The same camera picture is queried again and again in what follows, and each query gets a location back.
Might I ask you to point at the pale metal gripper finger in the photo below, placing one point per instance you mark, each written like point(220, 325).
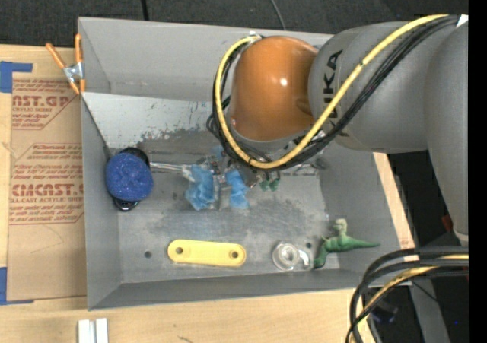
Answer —
point(221, 195)
point(171, 167)

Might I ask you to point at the blue crumpled cloth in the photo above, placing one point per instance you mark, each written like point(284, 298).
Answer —
point(201, 191)

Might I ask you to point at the grey metal bin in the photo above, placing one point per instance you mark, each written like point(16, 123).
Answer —
point(228, 227)

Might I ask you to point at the blue sponge ball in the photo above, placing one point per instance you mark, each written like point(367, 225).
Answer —
point(128, 178)

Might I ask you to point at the yellow flat block with holes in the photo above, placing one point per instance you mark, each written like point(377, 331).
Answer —
point(205, 253)

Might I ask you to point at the clear glass thing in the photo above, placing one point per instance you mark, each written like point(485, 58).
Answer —
point(283, 262)

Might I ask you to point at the green toy dinosaur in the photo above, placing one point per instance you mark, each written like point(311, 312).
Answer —
point(338, 244)

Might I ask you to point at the brown cardboard board red print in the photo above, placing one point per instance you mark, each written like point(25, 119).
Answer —
point(42, 250)

